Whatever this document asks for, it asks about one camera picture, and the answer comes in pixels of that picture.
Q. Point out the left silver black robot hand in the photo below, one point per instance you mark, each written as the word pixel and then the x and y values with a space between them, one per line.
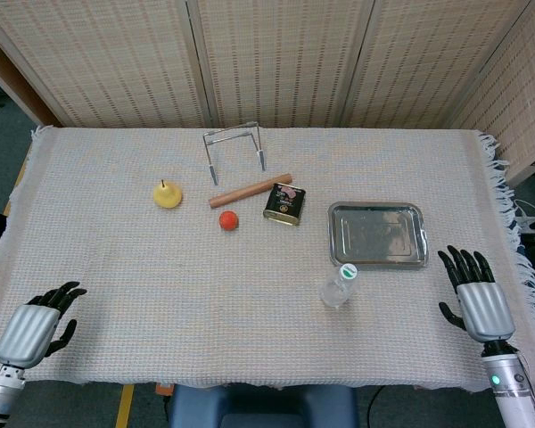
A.
pixel 29 329

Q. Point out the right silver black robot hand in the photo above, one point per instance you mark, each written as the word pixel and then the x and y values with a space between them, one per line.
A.
pixel 485 308

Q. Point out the clear plastic water bottle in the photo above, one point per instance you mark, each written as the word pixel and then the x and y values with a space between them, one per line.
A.
pixel 339 286

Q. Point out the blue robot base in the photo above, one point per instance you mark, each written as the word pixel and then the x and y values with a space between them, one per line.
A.
pixel 260 408

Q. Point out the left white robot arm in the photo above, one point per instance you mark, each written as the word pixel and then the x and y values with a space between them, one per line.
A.
pixel 1 393

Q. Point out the rectangular metal tray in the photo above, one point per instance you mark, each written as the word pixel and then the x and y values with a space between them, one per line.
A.
pixel 376 235

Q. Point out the woven fringed tablecloth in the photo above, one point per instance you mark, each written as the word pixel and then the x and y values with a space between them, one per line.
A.
pixel 160 285

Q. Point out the yellow pear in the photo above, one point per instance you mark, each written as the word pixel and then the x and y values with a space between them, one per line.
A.
pixel 167 195

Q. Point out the black luncheon meat can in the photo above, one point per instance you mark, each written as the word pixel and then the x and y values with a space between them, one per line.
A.
pixel 284 203

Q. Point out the small orange ball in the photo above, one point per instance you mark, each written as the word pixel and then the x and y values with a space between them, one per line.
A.
pixel 228 220

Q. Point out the wooden rolling pin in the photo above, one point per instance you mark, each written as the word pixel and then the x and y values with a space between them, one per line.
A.
pixel 250 191

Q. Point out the woven folding screen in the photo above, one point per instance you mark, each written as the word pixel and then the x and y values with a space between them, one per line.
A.
pixel 267 58

